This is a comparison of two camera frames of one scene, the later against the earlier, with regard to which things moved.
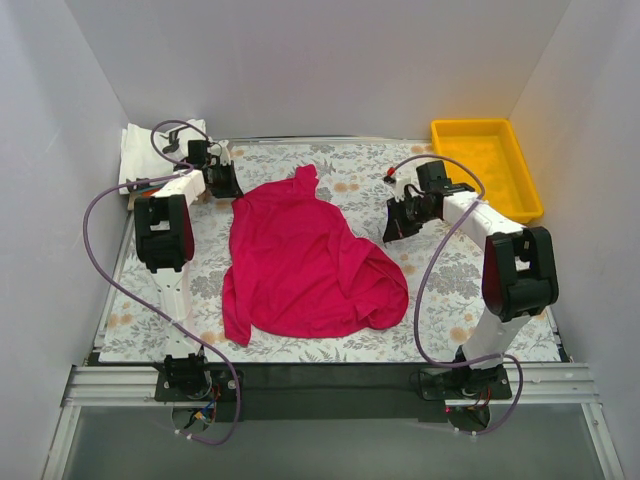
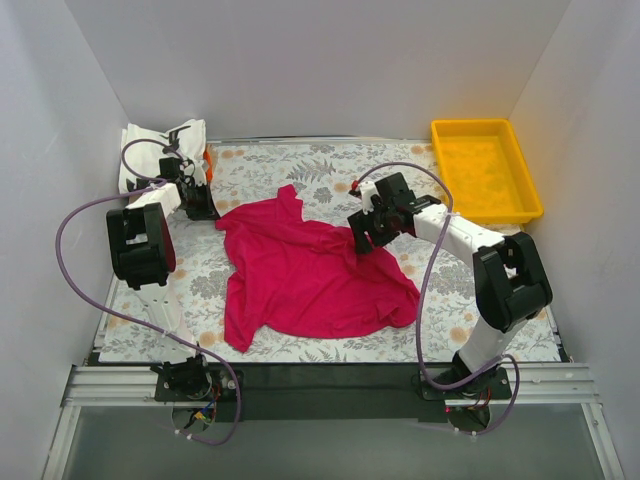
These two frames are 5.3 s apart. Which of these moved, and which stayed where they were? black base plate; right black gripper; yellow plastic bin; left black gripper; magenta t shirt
Moved: right black gripper; left black gripper; magenta t shirt
Stayed: yellow plastic bin; black base plate
